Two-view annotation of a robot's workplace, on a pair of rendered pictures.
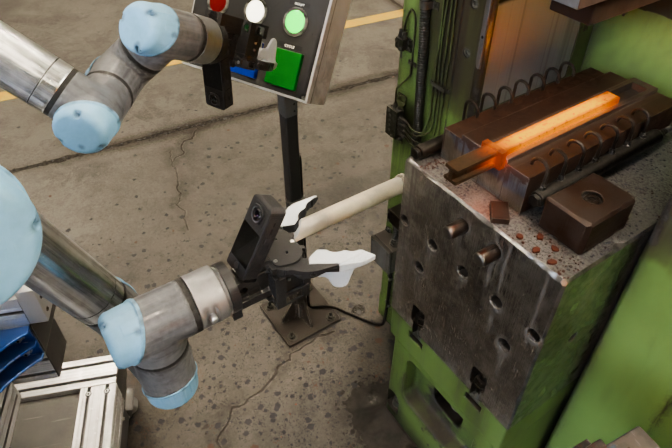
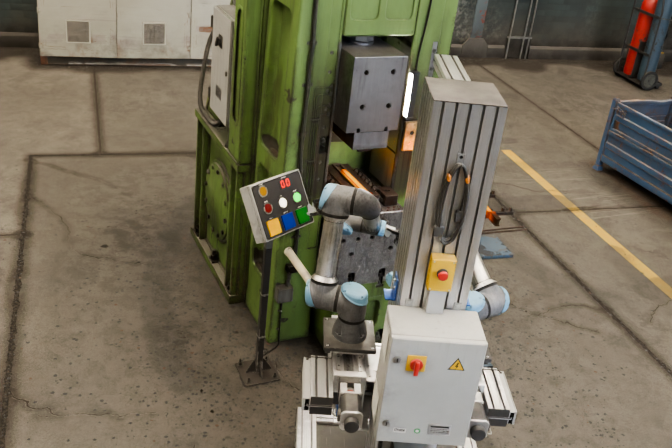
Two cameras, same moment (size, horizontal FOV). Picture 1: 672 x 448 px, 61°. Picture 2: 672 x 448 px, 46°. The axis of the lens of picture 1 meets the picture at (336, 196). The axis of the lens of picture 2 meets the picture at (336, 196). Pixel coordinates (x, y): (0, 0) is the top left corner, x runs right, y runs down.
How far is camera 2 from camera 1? 3.85 m
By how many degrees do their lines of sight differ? 69
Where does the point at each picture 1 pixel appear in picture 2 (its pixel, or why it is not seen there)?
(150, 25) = not seen: hidden behind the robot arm
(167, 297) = not seen: hidden behind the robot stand
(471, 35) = (320, 172)
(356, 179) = (146, 326)
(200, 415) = not seen: hidden behind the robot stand
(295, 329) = (269, 374)
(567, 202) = (388, 194)
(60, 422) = (331, 431)
